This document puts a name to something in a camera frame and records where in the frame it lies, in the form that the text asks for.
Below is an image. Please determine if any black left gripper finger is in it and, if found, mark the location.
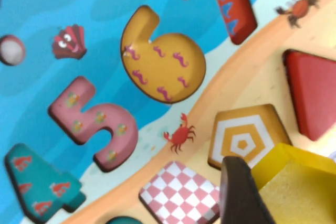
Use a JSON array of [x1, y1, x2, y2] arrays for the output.
[[219, 156, 276, 224]]

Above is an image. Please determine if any yellow pentagon puzzle piece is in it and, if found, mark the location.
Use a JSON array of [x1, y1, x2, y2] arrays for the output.
[[250, 142, 336, 224]]

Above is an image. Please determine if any red triangle puzzle piece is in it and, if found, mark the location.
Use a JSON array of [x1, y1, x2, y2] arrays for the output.
[[282, 49, 336, 142]]

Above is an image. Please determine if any colourful wooden number puzzle board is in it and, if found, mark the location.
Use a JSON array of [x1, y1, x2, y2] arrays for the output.
[[0, 0, 336, 224]]

